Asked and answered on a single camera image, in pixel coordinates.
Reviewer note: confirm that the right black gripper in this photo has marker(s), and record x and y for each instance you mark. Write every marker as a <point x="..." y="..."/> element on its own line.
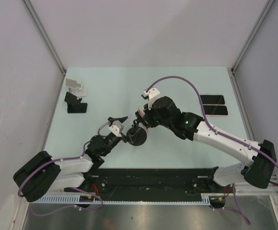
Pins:
<point x="148" y="117"/>

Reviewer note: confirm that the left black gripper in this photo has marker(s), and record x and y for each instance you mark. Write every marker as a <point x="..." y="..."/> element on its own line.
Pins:
<point x="122" y="119"/>

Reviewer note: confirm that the black round-base phone stand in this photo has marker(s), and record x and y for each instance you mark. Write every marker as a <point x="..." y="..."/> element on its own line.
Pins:
<point x="137" y="134"/>

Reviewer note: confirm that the dark blue phone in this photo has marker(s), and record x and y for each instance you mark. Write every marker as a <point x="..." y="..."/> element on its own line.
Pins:
<point x="212" y="99"/>

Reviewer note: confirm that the pink phone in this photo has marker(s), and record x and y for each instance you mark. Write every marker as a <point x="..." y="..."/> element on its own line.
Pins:
<point x="143" y="117"/>
<point x="215" y="110"/>

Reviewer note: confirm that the black folding phone stand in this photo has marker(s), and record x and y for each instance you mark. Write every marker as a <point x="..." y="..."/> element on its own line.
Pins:
<point x="74" y="105"/>

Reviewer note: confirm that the silver phone stand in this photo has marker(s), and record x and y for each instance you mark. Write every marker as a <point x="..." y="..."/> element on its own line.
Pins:
<point x="76" y="88"/>

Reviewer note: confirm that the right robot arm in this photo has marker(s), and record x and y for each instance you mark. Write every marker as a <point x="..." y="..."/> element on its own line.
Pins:
<point x="255" y="159"/>

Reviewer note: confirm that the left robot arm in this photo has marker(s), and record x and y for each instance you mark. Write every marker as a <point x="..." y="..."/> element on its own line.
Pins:
<point x="43" y="173"/>

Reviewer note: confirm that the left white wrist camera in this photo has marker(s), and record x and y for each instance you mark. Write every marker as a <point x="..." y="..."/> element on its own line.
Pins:
<point x="116" y="128"/>

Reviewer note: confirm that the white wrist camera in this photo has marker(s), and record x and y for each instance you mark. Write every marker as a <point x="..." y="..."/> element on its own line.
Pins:
<point x="116" y="128"/>
<point x="151" y="95"/>

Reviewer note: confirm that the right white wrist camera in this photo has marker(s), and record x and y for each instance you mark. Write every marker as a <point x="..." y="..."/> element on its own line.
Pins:
<point x="151" y="95"/>

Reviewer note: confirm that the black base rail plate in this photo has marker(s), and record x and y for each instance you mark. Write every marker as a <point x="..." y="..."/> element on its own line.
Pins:
<point x="192" y="180"/>

